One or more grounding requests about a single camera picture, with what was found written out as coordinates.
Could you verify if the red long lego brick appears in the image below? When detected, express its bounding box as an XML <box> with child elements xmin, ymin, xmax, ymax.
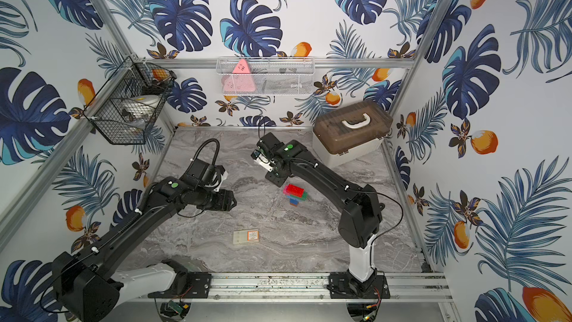
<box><xmin>286</xmin><ymin>184</ymin><xmax>305</xmax><ymax>197</ymax></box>

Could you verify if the light blue long lego brick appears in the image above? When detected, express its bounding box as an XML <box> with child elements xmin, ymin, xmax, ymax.
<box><xmin>289</xmin><ymin>195</ymin><xmax>306</xmax><ymax>203</ymax></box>

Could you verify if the green long lego brick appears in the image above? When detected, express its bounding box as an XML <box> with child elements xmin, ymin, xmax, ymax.
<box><xmin>296</xmin><ymin>192</ymin><xmax>308</xmax><ymax>201</ymax></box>

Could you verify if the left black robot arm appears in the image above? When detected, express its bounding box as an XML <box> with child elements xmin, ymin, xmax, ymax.
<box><xmin>52</xmin><ymin>159</ymin><xmax>237</xmax><ymax>321</ymax></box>

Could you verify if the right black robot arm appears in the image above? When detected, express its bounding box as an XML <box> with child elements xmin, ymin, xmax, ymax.
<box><xmin>251</xmin><ymin>133</ymin><xmax>383</xmax><ymax>283</ymax></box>

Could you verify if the pink triangle object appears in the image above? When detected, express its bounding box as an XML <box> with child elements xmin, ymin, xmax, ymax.
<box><xmin>222</xmin><ymin>59</ymin><xmax>256</xmax><ymax>95</ymax></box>

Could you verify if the white eraser with orange label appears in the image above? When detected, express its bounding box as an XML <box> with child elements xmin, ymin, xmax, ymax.
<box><xmin>232</xmin><ymin>230</ymin><xmax>260</xmax><ymax>245</ymax></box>

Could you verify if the brown lidded storage box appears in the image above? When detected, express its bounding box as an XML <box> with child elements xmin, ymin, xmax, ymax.
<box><xmin>312</xmin><ymin>100</ymin><xmax>393</xmax><ymax>168</ymax></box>

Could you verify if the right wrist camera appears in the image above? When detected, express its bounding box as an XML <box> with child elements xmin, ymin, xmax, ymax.
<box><xmin>251</xmin><ymin>150</ymin><xmax>273</xmax><ymax>172</ymax></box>

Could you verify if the white mesh wall basket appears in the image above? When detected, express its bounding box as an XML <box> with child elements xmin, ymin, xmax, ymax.
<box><xmin>216</xmin><ymin>57</ymin><xmax>316</xmax><ymax>95</ymax></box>

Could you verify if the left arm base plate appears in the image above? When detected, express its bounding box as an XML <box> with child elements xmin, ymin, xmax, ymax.
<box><xmin>147</xmin><ymin>272</ymin><xmax>212</xmax><ymax>300</ymax></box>

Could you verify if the black wire basket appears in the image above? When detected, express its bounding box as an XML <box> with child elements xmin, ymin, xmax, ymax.
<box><xmin>83</xmin><ymin>57</ymin><xmax>177</xmax><ymax>145</ymax></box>

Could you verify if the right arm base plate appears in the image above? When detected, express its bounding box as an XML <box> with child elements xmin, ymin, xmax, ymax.
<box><xmin>326</xmin><ymin>271</ymin><xmax>390</xmax><ymax>300</ymax></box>

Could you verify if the aluminium front rail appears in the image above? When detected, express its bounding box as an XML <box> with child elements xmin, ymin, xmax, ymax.
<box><xmin>112</xmin><ymin>265</ymin><xmax>453</xmax><ymax>304</ymax></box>

